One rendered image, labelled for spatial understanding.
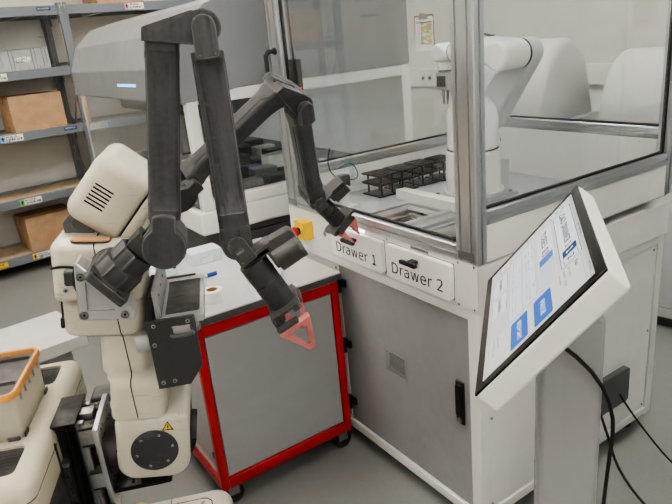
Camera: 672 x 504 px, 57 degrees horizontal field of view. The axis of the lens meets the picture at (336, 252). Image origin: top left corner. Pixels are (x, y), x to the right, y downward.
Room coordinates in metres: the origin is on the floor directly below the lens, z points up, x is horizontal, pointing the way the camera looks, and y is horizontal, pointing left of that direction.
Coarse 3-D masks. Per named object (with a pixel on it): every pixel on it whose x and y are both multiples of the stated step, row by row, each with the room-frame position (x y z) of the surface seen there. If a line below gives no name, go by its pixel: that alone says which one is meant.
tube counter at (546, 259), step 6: (552, 246) 1.17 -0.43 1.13; (546, 252) 1.17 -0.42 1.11; (552, 252) 1.14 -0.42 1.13; (540, 258) 1.18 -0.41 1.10; (546, 258) 1.14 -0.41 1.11; (552, 258) 1.11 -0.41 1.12; (540, 264) 1.15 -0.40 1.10; (546, 264) 1.11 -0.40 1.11; (552, 264) 1.08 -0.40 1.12; (540, 270) 1.12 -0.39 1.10; (546, 270) 1.09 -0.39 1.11; (552, 270) 1.06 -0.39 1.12; (540, 276) 1.09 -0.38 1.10; (546, 276) 1.06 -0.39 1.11; (552, 276) 1.03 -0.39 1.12; (540, 282) 1.06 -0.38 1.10; (546, 282) 1.04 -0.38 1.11; (540, 288) 1.04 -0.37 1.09
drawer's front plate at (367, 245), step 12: (336, 240) 2.11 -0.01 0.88; (360, 240) 1.98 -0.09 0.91; (372, 240) 1.92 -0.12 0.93; (336, 252) 2.11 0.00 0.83; (348, 252) 2.05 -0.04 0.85; (372, 252) 1.93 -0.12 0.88; (384, 252) 1.90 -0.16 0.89; (360, 264) 1.99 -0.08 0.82; (372, 264) 1.93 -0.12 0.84; (384, 264) 1.89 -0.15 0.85
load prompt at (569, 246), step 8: (568, 208) 1.27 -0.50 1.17; (560, 216) 1.28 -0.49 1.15; (568, 216) 1.23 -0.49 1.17; (560, 224) 1.23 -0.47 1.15; (568, 224) 1.18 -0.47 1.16; (560, 232) 1.19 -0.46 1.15; (568, 232) 1.15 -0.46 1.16; (576, 232) 1.10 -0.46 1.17; (560, 240) 1.15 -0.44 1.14; (568, 240) 1.11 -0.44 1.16; (576, 240) 1.07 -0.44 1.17; (560, 248) 1.11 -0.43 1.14; (568, 248) 1.07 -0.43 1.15; (576, 248) 1.04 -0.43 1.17; (560, 256) 1.08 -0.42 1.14; (568, 256) 1.04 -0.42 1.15; (560, 264) 1.05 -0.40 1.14
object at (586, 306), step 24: (576, 192) 1.31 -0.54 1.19; (600, 216) 1.18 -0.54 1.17; (600, 240) 0.99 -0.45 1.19; (504, 264) 1.39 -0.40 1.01; (600, 264) 0.89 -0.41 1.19; (600, 288) 0.86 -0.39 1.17; (624, 288) 0.85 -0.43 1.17; (576, 312) 0.87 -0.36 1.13; (600, 312) 0.86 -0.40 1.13; (552, 336) 0.88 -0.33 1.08; (576, 336) 0.87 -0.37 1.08; (480, 360) 1.02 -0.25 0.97; (528, 360) 0.89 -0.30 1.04; (552, 360) 0.88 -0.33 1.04; (480, 384) 0.93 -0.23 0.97; (504, 384) 0.90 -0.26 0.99
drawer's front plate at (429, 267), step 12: (396, 252) 1.82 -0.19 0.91; (408, 252) 1.77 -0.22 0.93; (396, 264) 1.82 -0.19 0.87; (420, 264) 1.72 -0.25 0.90; (432, 264) 1.68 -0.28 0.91; (444, 264) 1.64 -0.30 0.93; (396, 276) 1.82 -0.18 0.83; (420, 276) 1.73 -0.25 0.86; (432, 276) 1.68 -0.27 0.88; (444, 276) 1.64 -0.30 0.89; (420, 288) 1.73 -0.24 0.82; (432, 288) 1.68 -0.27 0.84; (444, 288) 1.64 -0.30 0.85
